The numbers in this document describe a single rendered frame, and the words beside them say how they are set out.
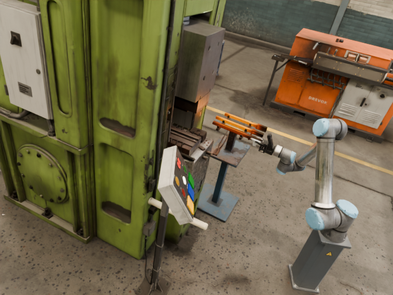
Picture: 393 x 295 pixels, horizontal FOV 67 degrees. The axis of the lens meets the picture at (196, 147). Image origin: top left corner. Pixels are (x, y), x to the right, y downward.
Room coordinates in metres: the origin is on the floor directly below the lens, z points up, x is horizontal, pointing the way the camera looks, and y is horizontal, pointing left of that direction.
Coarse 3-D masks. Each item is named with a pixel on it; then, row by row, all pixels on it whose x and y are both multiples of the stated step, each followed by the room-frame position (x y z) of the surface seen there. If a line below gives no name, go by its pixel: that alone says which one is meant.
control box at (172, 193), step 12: (168, 156) 1.31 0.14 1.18; (180, 156) 1.38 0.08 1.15; (168, 168) 1.20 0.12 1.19; (180, 168) 1.28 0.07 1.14; (168, 180) 1.11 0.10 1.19; (180, 180) 1.19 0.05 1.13; (168, 192) 1.07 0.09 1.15; (180, 192) 1.11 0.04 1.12; (168, 204) 1.07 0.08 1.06; (180, 204) 1.08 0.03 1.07; (180, 216) 1.08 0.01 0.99; (192, 216) 1.11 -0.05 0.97
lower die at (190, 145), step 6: (174, 126) 1.96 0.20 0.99; (186, 132) 1.91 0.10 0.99; (174, 138) 1.80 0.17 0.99; (180, 138) 1.82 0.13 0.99; (186, 138) 1.82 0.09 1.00; (198, 138) 1.86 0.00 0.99; (168, 144) 1.75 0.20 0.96; (174, 144) 1.74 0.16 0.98; (180, 144) 1.76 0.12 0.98; (186, 144) 1.76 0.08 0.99; (192, 144) 1.77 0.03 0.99; (198, 144) 1.86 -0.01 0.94; (180, 150) 1.72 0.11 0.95; (186, 150) 1.71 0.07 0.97; (192, 150) 1.76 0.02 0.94
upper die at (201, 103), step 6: (204, 96) 1.79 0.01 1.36; (174, 102) 1.75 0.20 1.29; (180, 102) 1.74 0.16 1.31; (186, 102) 1.73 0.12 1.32; (192, 102) 1.71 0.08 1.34; (198, 102) 1.71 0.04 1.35; (204, 102) 1.81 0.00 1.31; (186, 108) 1.73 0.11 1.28; (192, 108) 1.71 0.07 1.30; (198, 108) 1.72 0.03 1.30
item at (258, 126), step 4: (232, 116) 2.41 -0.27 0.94; (236, 116) 2.42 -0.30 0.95; (240, 120) 2.38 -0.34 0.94; (244, 120) 2.38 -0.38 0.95; (248, 124) 2.35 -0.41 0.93; (252, 124) 2.34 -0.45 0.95; (256, 124) 2.34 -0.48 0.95; (256, 128) 2.31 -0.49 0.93; (260, 128) 2.31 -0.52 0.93; (264, 128) 2.30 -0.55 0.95
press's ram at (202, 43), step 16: (192, 32) 1.68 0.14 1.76; (208, 32) 1.74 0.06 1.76; (224, 32) 1.93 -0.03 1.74; (192, 48) 1.68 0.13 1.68; (208, 48) 1.71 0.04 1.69; (192, 64) 1.67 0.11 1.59; (208, 64) 1.76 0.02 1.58; (192, 80) 1.67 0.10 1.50; (208, 80) 1.81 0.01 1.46; (192, 96) 1.66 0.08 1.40
